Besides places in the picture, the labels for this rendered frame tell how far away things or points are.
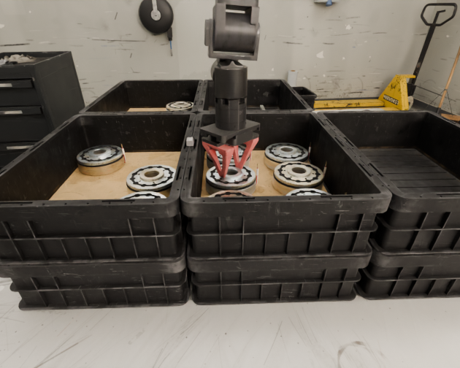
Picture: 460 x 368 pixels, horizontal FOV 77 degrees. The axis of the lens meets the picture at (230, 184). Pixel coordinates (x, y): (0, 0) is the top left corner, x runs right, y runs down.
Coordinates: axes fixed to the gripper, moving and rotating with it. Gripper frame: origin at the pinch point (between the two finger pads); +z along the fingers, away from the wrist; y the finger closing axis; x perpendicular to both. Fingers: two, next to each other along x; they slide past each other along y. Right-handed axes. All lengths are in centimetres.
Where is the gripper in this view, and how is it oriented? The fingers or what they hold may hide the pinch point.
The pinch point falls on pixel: (230, 169)
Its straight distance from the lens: 58.8
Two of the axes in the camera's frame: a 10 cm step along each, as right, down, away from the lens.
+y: -6.9, 3.5, -6.3
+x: 7.2, 3.4, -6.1
